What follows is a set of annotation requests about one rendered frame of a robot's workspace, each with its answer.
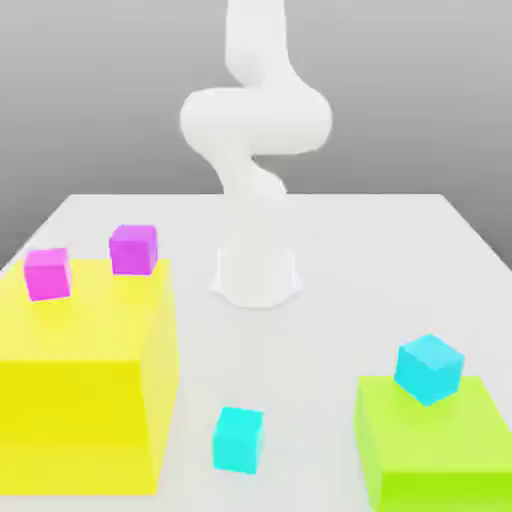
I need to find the small purple cube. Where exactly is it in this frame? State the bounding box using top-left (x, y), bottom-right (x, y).
top-left (108, 224), bottom-right (159, 277)

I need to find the small cyan cube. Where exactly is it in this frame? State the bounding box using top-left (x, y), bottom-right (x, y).
top-left (211, 406), bottom-right (265, 476)

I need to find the small sky blue cube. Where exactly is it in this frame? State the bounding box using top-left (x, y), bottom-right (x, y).
top-left (393, 333), bottom-right (466, 408)

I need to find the small magenta cube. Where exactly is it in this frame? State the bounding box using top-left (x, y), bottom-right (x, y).
top-left (23, 247), bottom-right (72, 302)

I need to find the large yellow box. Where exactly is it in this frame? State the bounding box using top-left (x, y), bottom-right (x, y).
top-left (0, 257), bottom-right (180, 497)

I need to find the large lime green box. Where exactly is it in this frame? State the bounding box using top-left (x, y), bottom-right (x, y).
top-left (354, 374), bottom-right (512, 512)

